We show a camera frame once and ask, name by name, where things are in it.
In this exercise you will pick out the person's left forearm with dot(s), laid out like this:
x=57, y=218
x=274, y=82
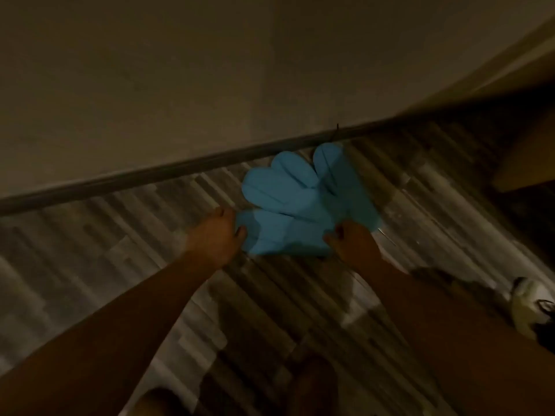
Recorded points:
x=108, y=329

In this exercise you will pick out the blue rubber glove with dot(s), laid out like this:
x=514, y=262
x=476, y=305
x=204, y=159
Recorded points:
x=299, y=203

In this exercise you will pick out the person's right thumb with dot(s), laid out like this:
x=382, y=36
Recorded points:
x=339, y=231

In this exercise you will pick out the person's left thumb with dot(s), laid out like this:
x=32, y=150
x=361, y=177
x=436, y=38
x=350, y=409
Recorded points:
x=240, y=236

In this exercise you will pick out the person's right hand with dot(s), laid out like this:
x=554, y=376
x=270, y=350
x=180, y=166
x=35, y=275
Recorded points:
x=357, y=246

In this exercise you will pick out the person's left hand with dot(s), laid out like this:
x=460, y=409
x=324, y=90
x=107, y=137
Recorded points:
x=212, y=240

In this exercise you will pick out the person's right forearm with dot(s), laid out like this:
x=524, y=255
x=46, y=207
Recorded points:
x=455, y=342

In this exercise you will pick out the white shoe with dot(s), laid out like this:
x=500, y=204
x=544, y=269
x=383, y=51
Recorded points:
x=527, y=305

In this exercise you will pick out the wooden cabinet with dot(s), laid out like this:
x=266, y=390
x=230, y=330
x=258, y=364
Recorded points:
x=529, y=155

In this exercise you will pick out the grey baseboard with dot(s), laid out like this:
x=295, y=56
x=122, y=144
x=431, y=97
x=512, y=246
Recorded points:
x=173, y=171

